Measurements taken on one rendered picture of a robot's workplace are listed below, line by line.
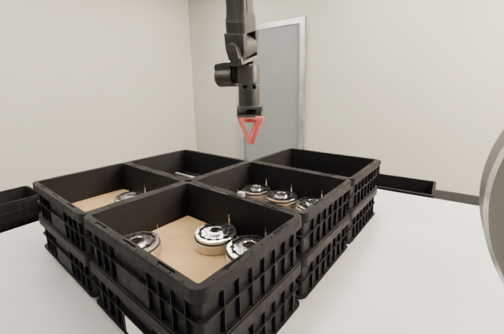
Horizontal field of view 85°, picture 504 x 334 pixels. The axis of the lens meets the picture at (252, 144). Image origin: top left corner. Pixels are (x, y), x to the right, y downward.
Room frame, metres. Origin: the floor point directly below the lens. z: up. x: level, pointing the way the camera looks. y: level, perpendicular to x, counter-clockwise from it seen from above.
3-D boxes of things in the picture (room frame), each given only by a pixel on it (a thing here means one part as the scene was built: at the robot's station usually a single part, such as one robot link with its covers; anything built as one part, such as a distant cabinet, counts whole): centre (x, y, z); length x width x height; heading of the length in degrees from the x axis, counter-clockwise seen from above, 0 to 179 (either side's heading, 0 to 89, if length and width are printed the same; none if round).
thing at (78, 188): (0.82, 0.45, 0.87); 0.40 x 0.30 x 0.11; 51
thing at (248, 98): (0.75, 0.01, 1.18); 0.10 x 0.07 x 0.07; 5
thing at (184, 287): (0.57, 0.14, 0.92); 0.40 x 0.30 x 0.02; 51
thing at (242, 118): (0.73, 0.00, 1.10); 0.07 x 0.07 x 0.09; 5
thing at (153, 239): (0.58, 0.27, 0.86); 0.10 x 0.10 x 0.01
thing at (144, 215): (0.57, 0.14, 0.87); 0.40 x 0.30 x 0.11; 51
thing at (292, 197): (0.85, -0.09, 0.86); 0.10 x 0.10 x 0.01
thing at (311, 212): (0.80, -0.05, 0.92); 0.40 x 0.30 x 0.02; 51
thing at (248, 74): (0.76, 0.01, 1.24); 0.07 x 0.06 x 0.07; 55
